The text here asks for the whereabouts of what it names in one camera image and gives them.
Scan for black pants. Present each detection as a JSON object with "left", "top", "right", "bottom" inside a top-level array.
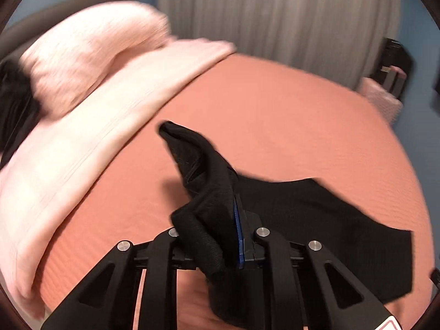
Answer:
[{"left": 158, "top": 122, "right": 413, "bottom": 327}]

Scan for black clothing pile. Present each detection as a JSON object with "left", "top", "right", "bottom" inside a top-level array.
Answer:
[{"left": 0, "top": 60, "right": 41, "bottom": 168}]

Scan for orange quilted bedspread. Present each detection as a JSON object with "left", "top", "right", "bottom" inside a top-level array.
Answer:
[{"left": 34, "top": 54, "right": 434, "bottom": 329}]

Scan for pink suitcase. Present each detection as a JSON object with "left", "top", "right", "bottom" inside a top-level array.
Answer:
[{"left": 356, "top": 66, "right": 407, "bottom": 125}]

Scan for light pink blanket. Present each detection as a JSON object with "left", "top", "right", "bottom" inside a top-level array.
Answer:
[{"left": 0, "top": 38, "right": 237, "bottom": 318}]

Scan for pink dotted pillow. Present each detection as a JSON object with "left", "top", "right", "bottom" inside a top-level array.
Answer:
[{"left": 20, "top": 1, "right": 170, "bottom": 119}]

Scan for grey curtain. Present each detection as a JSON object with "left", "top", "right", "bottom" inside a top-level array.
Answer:
[{"left": 157, "top": 0, "right": 400, "bottom": 88}]

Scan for grey headboard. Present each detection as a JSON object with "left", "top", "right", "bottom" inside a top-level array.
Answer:
[{"left": 1, "top": 0, "right": 131, "bottom": 60}]

